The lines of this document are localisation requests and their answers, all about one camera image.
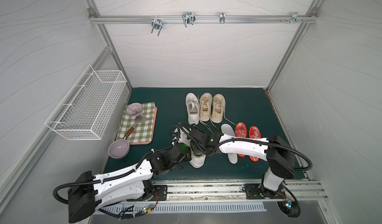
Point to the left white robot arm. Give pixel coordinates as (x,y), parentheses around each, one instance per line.
(90,193)

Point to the metal u-bolt hook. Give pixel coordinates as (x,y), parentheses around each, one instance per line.
(188,18)
(157,24)

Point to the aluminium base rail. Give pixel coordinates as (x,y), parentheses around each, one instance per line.
(231,191)

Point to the white sneaker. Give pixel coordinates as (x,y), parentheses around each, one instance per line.
(193,109)
(197,160)

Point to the metal crossbar rail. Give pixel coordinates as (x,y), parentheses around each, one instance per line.
(200,19)

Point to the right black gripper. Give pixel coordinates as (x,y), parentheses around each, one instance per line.
(189,133)

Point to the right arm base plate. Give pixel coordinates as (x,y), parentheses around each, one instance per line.
(256,191)

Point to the metal bracket hook right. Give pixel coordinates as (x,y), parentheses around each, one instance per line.
(294,19)

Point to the red orange insole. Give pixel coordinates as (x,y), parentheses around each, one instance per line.
(240,130)

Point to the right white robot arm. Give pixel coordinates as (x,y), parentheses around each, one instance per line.
(282,159)

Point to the white wire basket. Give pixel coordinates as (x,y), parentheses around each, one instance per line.
(85,111)

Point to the beige lace sneaker with laces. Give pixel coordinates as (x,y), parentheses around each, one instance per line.
(219,109)

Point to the white foam insole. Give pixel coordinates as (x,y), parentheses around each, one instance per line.
(228,130)

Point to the metal U-bolt hook middle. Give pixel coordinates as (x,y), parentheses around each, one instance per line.
(188,18)

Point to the metal U-bolt hook left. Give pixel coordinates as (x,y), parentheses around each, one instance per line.
(157,24)

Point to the metal clip hook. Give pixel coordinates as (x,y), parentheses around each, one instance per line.
(222,18)

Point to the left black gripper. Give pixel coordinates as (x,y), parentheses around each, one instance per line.
(185,152)

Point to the green checkered cloth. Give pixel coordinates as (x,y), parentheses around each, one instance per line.
(144,131)

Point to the purple saucepan wooden handle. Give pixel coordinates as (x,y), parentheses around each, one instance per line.
(121,147)

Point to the white slotted cable duct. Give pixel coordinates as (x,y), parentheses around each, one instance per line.
(169,208)

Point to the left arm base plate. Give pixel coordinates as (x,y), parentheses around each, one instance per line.
(153,193)

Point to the white sneaker front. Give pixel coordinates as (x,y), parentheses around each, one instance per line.
(193,109)

